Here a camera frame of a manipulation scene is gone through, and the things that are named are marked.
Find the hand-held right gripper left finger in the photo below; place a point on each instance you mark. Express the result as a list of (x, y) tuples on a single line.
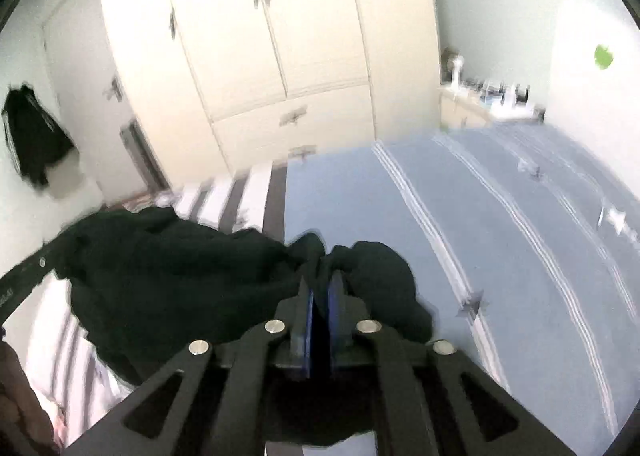
[(308, 336)]

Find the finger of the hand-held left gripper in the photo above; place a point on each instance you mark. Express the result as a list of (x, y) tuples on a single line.
[(45, 261)]

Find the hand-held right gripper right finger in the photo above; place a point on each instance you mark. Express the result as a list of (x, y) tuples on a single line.
[(334, 331)]

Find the black garment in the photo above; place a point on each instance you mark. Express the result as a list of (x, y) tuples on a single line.
[(165, 276)]

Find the striped bed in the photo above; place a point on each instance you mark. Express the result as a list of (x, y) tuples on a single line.
[(380, 216)]

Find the black striped jacket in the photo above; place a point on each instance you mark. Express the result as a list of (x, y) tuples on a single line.
[(35, 136)]

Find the white door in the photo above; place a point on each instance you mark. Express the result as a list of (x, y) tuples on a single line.
[(85, 61)]

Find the white nightstand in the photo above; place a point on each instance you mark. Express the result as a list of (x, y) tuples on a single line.
[(465, 111)]

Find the small white fan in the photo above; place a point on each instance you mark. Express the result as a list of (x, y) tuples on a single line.
[(456, 71)]

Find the cream wardrobe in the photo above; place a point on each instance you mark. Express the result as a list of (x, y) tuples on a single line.
[(225, 36)]

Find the small black device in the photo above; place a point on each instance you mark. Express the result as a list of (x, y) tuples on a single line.
[(522, 94)]

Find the green apple sticker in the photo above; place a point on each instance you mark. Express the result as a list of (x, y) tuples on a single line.
[(603, 56)]

